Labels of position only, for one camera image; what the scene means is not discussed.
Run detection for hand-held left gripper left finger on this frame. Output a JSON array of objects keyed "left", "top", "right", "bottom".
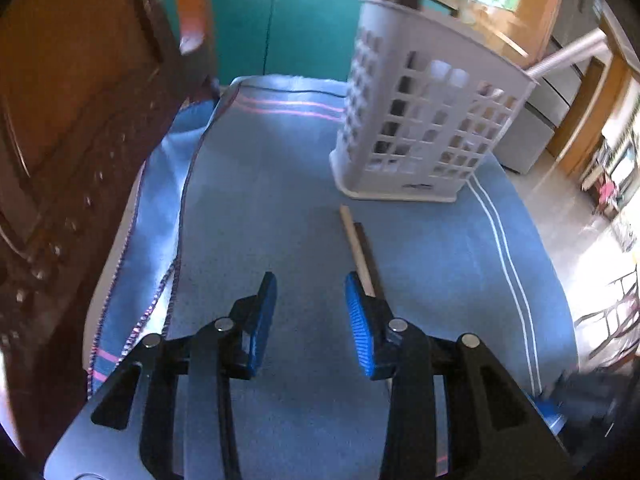
[{"left": 44, "top": 271, "right": 278, "bottom": 480}]

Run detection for white spoon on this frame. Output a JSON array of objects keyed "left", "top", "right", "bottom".
[
  {"left": 450, "top": 67, "right": 472, "bottom": 97},
  {"left": 430, "top": 60, "right": 451, "bottom": 92}
]

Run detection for wooden door frame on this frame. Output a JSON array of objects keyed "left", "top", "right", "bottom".
[{"left": 546, "top": 14, "right": 627, "bottom": 177}]

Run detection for blue striped cloth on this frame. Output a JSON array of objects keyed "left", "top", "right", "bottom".
[{"left": 87, "top": 74, "right": 582, "bottom": 480}]

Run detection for teal lower kitchen cabinets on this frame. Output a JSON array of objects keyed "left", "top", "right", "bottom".
[{"left": 154, "top": 0, "right": 389, "bottom": 84}]

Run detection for brown wooden chair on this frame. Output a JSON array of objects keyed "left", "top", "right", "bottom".
[{"left": 0, "top": 0, "right": 222, "bottom": 463}]

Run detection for light wooden chopstick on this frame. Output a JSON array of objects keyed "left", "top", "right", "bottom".
[{"left": 339, "top": 204, "right": 377, "bottom": 298}]

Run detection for white plastic utensil basket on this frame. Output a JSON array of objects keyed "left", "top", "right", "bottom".
[{"left": 328, "top": 0, "right": 541, "bottom": 205}]

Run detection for clothes drying rack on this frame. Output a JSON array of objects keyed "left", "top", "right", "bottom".
[{"left": 580, "top": 130, "right": 640, "bottom": 223}]

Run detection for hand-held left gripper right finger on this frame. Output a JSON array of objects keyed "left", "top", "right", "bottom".
[{"left": 344, "top": 270, "right": 578, "bottom": 480}]

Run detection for silver refrigerator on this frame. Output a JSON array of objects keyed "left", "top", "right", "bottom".
[{"left": 504, "top": 0, "right": 609, "bottom": 176}]

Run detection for silver metal utensil handle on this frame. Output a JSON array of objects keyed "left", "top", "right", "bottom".
[{"left": 524, "top": 27, "right": 609, "bottom": 80}]

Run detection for wooden framed glass sliding door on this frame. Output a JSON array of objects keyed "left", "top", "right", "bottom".
[{"left": 424, "top": 0, "right": 569, "bottom": 70}]

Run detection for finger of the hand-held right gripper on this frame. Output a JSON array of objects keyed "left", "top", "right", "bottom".
[{"left": 529, "top": 394, "right": 569, "bottom": 435}]

